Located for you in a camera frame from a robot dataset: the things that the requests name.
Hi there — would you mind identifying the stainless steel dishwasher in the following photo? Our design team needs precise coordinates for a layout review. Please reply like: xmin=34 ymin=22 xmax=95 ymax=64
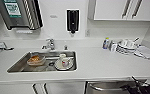
xmin=84 ymin=78 xmax=149 ymax=94

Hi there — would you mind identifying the stack of white dishes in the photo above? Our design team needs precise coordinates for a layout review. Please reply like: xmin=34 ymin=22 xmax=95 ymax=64
xmin=115 ymin=38 xmax=140 ymax=56

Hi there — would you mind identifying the small white container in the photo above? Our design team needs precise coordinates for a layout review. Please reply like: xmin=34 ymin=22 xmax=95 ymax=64
xmin=109 ymin=40 xmax=117 ymax=52

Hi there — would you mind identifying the blue dish soap bottle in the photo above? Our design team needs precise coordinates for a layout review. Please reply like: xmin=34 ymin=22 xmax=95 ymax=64
xmin=102 ymin=37 xmax=111 ymax=50

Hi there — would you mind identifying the small metal sink dispenser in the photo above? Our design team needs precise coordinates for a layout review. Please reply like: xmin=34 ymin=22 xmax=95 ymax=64
xmin=63 ymin=44 xmax=68 ymax=51

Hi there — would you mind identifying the chrome faucet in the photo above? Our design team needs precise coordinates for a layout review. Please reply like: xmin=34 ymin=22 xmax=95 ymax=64
xmin=41 ymin=38 xmax=56 ymax=51

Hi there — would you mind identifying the bowl with orange food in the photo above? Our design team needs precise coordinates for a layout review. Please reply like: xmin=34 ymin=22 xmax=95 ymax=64
xmin=26 ymin=54 xmax=46 ymax=66

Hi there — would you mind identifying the stainless steel sink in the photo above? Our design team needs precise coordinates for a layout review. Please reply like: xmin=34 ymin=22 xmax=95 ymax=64
xmin=6 ymin=50 xmax=78 ymax=74

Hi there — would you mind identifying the white base cabinet with doors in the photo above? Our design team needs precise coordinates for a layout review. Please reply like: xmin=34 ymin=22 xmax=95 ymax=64
xmin=0 ymin=81 xmax=86 ymax=94

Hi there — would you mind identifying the small dark utensil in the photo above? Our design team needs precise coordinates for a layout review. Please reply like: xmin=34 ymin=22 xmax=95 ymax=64
xmin=2 ymin=46 xmax=15 ymax=51

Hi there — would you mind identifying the steel paper towel dispenser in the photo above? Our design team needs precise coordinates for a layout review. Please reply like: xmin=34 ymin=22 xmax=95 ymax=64
xmin=0 ymin=0 xmax=44 ymax=34

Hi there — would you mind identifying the white wall outlet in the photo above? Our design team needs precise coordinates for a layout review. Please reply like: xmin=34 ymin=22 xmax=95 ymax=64
xmin=85 ymin=29 xmax=91 ymax=38

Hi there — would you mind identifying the black wall cabinet handle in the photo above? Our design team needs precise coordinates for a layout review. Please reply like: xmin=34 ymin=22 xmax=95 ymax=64
xmin=121 ymin=0 xmax=132 ymax=19
xmin=131 ymin=0 xmax=144 ymax=18

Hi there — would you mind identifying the white three-door wall cabinet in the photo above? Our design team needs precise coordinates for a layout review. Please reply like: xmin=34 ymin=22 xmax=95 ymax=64
xmin=88 ymin=0 xmax=150 ymax=22

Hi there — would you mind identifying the black base cabinet door handle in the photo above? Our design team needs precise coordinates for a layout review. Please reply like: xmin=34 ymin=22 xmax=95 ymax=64
xmin=42 ymin=82 xmax=49 ymax=94
xmin=31 ymin=83 xmax=39 ymax=94

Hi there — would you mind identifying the black wall soap dispenser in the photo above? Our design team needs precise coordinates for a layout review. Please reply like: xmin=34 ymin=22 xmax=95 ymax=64
xmin=66 ymin=9 xmax=81 ymax=34

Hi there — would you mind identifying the small wall label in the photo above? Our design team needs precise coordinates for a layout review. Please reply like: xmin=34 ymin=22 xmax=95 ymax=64
xmin=49 ymin=14 xmax=58 ymax=19

